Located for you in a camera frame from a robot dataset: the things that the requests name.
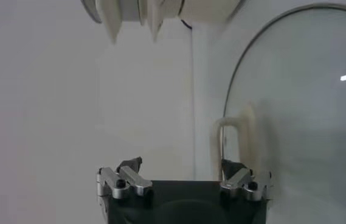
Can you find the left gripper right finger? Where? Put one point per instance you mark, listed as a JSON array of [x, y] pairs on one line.
[[251, 185]]

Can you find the cream electric cooking pot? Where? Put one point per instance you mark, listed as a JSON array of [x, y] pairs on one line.
[[209, 9]]

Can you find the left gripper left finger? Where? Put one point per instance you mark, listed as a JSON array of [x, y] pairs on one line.
[[118, 184]]

